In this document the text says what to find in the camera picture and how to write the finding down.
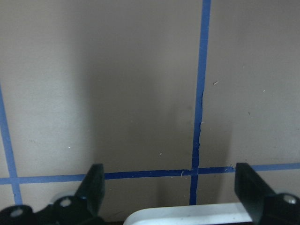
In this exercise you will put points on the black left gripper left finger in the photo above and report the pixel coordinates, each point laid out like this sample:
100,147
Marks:
81,208

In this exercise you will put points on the wooden drawer with white handle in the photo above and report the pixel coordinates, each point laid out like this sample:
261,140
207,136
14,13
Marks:
208,214

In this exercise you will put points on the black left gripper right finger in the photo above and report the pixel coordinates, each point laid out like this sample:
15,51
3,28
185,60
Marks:
262,203

